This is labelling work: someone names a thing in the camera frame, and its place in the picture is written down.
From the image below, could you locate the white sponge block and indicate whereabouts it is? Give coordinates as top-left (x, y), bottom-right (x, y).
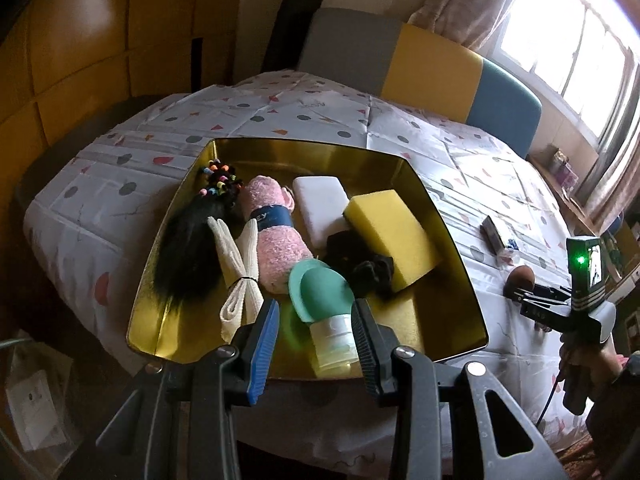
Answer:
top-left (291, 175), bottom-right (351, 251)

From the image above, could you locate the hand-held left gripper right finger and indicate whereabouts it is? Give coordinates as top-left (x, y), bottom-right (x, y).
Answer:
top-left (351, 298), bottom-right (568, 480)

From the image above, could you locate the beige patterned curtain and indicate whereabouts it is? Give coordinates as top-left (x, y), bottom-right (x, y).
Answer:
top-left (407, 0), bottom-right (538, 53)
top-left (570, 85), bottom-right (640, 221)

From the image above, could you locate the black rolled mat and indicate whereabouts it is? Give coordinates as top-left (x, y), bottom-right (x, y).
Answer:
top-left (262, 0), bottom-right (325, 73)

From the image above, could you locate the black cable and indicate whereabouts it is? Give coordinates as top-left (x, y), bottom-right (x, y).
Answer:
top-left (536, 360), bottom-right (568, 428)

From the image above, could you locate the person's right forearm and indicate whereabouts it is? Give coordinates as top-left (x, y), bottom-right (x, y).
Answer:
top-left (585, 362), bottom-right (640, 461)

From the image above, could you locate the black hairpiece with coloured beads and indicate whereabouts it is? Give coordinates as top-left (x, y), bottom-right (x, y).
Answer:
top-left (152, 159), bottom-right (246, 306)

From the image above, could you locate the yellow sponge block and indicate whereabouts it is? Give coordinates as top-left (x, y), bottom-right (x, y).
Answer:
top-left (345, 189), bottom-right (443, 295)

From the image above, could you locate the green silicone squeeze bottle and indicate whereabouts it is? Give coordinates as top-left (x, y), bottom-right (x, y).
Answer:
top-left (287, 259), bottom-right (363, 380)

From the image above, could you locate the pink towel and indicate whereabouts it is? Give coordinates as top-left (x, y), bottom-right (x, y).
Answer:
top-left (240, 175), bottom-right (313, 293)

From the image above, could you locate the black scrunchie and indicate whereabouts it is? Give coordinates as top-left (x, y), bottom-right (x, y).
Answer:
top-left (322, 230), bottom-right (396, 302)

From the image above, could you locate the gold metal tray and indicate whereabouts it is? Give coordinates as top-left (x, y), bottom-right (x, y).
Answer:
top-left (125, 136), bottom-right (490, 381)

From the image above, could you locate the wooden desk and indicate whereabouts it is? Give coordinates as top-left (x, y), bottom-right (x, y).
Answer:
top-left (527, 152), bottom-right (601, 221)

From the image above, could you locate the small dark box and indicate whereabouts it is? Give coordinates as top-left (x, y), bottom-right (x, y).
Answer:
top-left (480, 215), bottom-right (507, 255)

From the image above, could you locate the white cloth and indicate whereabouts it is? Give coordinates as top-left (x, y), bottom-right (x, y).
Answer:
top-left (206, 216), bottom-right (266, 343)

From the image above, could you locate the clear bag with paper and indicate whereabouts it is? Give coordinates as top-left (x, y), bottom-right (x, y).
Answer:
top-left (0, 330), bottom-right (76, 456)

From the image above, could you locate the wooden wardrobe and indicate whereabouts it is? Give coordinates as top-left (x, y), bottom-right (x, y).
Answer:
top-left (0, 0), bottom-right (251, 171)

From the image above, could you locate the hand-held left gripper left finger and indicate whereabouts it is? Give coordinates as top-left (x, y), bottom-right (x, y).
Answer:
top-left (82, 299), bottom-right (282, 480)

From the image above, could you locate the grey yellow blue chair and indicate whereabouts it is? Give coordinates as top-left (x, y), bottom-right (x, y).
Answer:
top-left (295, 7), bottom-right (543, 161)

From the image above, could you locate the person's right hand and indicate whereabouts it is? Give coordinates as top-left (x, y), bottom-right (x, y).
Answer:
top-left (559, 334), bottom-right (624, 401)

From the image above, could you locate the window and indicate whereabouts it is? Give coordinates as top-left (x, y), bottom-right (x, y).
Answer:
top-left (500, 0), bottom-right (640, 146)

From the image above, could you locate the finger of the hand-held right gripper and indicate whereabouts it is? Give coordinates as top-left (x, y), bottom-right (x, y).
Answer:
top-left (519, 301), bottom-right (570, 334)
top-left (512, 284), bottom-right (573, 304)

